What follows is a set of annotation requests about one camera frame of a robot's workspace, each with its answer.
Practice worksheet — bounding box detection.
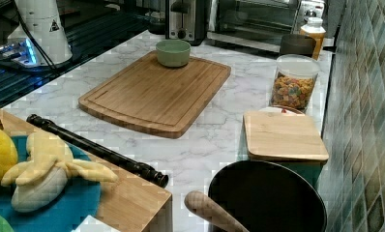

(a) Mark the silver toaster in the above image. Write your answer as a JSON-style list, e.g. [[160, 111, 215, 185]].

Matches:
[[165, 0, 209, 46]]

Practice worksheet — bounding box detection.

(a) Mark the white plate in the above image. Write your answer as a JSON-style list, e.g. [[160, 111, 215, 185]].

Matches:
[[258, 105, 304, 115]]

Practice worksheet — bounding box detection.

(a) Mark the plush peeled banana toy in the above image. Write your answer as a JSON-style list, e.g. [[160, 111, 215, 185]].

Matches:
[[1, 131, 118, 213]]

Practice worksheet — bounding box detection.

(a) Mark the black pan with wooden handle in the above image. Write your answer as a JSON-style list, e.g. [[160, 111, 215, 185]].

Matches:
[[184, 160, 327, 232]]

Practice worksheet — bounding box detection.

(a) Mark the large bamboo cutting board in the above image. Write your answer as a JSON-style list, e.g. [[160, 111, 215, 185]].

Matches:
[[78, 51, 231, 138]]

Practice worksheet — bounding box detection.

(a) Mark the toaster oven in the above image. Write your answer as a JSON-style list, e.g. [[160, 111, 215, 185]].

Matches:
[[207, 0, 326, 52]]

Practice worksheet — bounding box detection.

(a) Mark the dark brown mug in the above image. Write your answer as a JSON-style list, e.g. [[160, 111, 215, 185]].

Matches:
[[279, 34, 316, 57]]

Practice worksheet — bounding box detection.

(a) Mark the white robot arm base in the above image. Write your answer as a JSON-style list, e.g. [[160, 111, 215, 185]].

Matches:
[[0, 0, 73, 68]]

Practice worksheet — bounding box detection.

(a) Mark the black drawer handle bar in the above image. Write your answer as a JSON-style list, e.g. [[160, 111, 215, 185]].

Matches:
[[26, 114, 169, 188]]

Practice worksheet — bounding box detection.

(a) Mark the teal container with wooden lid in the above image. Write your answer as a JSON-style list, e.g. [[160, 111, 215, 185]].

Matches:
[[240, 111, 329, 188]]

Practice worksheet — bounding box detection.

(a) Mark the clear cereal jar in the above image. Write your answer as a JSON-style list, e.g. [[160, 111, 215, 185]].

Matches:
[[270, 54, 320, 111]]

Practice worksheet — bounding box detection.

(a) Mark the black cable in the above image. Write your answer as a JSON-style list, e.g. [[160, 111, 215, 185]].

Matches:
[[11, 0, 61, 73]]

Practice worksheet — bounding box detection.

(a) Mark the green ceramic bowl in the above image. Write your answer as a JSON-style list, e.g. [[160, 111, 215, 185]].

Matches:
[[156, 40, 191, 68]]

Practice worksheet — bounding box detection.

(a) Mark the orange bottle with white cap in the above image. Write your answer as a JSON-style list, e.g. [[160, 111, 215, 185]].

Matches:
[[300, 17, 326, 60]]

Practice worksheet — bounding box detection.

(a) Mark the teal round plate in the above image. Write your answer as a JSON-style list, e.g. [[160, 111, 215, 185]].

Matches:
[[0, 134, 102, 232]]

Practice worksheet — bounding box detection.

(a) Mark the white paper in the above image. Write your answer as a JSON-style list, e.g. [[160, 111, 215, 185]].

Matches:
[[72, 216, 120, 232]]

